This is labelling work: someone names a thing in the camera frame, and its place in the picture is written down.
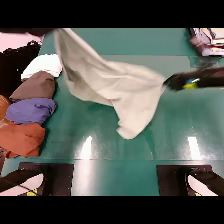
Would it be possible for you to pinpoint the cream T-shirt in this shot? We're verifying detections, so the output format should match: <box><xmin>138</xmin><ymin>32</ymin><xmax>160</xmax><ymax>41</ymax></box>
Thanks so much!
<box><xmin>53</xmin><ymin>27</ymin><xmax>167</xmax><ymax>141</ymax></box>

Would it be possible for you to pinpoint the purple garment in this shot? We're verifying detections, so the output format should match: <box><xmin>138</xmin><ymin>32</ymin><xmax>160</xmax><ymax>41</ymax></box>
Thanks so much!
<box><xmin>5</xmin><ymin>97</ymin><xmax>58</xmax><ymax>126</ymax></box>

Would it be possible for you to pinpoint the brown garment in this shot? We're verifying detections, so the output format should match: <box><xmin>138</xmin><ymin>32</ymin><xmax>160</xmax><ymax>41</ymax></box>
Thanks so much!
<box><xmin>8</xmin><ymin>70</ymin><xmax>57</xmax><ymax>102</ymax></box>

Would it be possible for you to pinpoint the white garment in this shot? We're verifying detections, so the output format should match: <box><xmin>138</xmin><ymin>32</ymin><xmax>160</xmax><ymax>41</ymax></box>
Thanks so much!
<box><xmin>20</xmin><ymin>53</ymin><xmax>64</xmax><ymax>82</ymax></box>

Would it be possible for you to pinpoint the orange garment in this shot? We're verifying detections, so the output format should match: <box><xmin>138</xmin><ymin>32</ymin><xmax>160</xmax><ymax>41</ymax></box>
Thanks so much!
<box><xmin>0</xmin><ymin>121</ymin><xmax>47</xmax><ymax>159</ymax></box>

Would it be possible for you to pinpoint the black garment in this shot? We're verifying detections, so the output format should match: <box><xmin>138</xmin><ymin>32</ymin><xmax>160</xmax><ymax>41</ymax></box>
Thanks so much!
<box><xmin>0</xmin><ymin>40</ymin><xmax>43</xmax><ymax>100</ymax></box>

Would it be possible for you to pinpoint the heap of clothes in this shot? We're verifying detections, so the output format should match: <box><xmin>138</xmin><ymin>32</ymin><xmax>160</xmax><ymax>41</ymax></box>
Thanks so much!
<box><xmin>188</xmin><ymin>27</ymin><xmax>224</xmax><ymax>58</ymax></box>

